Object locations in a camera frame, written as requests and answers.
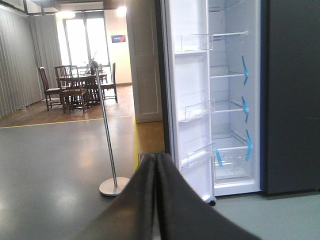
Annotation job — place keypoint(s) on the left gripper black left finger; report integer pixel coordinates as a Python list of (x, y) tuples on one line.
[(131, 215)]

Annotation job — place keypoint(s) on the upper clear door bin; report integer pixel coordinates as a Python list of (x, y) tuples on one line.
[(196, 42)]

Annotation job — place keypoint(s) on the blue wall sign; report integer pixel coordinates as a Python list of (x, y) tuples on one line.
[(119, 38)]

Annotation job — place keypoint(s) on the middle clear door bin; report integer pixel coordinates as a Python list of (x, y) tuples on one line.
[(195, 111)]

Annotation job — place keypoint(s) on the lower clear door bin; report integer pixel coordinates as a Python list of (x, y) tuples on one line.
[(197, 156)]

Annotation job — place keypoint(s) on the white panelled door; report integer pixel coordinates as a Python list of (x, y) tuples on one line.
[(144, 60)]

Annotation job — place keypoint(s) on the clear door bin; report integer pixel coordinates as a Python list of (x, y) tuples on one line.
[(197, 156), (195, 111), (196, 42)]

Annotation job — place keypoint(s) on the clear crisper drawer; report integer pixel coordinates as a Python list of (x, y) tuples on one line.
[(232, 164)]

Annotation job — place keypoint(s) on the fridge door with bins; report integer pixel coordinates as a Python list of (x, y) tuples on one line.
[(187, 83)]

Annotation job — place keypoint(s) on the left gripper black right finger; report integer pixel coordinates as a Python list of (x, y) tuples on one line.
[(183, 215)]

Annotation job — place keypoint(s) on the wooden dining chair front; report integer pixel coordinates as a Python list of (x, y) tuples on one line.
[(72, 93)]

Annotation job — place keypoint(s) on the fridge body dark grey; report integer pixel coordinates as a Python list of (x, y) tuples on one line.
[(265, 80)]

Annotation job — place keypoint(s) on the wooden dining table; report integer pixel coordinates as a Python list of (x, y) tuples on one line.
[(89, 82)]

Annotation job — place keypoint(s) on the metal stanchion pole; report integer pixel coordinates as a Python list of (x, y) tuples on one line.
[(111, 187)]

